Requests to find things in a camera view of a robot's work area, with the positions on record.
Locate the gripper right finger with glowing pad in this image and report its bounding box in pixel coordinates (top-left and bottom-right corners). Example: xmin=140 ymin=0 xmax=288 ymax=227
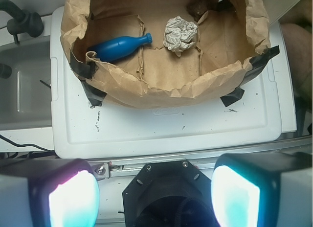
xmin=211 ymin=152 xmax=313 ymax=227

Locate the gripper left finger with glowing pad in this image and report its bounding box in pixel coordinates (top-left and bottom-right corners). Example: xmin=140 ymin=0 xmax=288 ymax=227
xmin=0 ymin=159 xmax=100 ymax=227

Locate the white plastic bin lid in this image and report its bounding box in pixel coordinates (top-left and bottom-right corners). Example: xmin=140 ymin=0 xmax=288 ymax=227
xmin=50 ymin=7 xmax=283 ymax=159

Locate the black tape piece lower right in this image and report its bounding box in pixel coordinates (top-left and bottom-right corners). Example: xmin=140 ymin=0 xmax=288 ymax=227
xmin=220 ymin=87 xmax=245 ymax=107

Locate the black tape strip left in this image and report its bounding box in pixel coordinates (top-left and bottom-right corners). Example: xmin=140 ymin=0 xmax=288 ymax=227
xmin=69 ymin=51 xmax=107 ymax=107

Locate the black tape strip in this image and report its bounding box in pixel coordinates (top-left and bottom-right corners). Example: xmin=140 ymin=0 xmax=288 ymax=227
xmin=239 ymin=45 xmax=280 ymax=87
xmin=69 ymin=51 xmax=107 ymax=107

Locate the black tape strip right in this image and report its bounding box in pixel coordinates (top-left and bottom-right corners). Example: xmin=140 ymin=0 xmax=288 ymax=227
xmin=239 ymin=45 xmax=280 ymax=87

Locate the blue plastic bottle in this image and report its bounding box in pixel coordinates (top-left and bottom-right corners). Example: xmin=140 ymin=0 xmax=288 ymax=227
xmin=88 ymin=33 xmax=153 ymax=62

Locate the black faucet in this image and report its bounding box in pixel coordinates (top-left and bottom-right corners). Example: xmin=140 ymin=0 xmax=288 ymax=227
xmin=0 ymin=0 xmax=44 ymax=45

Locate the brown paper bag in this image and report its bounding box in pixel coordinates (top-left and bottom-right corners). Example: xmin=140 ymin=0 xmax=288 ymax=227
xmin=60 ymin=0 xmax=270 ymax=109

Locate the crumpled white paper ball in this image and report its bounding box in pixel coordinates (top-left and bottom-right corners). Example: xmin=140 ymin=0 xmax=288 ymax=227
xmin=163 ymin=16 xmax=198 ymax=57

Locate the black cable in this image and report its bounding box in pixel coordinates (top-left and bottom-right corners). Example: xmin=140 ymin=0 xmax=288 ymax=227
xmin=0 ymin=134 xmax=55 ymax=152

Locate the aluminium frame rail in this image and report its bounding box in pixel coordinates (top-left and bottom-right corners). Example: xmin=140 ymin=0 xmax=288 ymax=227
xmin=88 ymin=135 xmax=313 ymax=180

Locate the black octagonal mount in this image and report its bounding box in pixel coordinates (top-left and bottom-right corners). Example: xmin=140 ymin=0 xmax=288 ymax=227
xmin=122 ymin=160 xmax=219 ymax=227

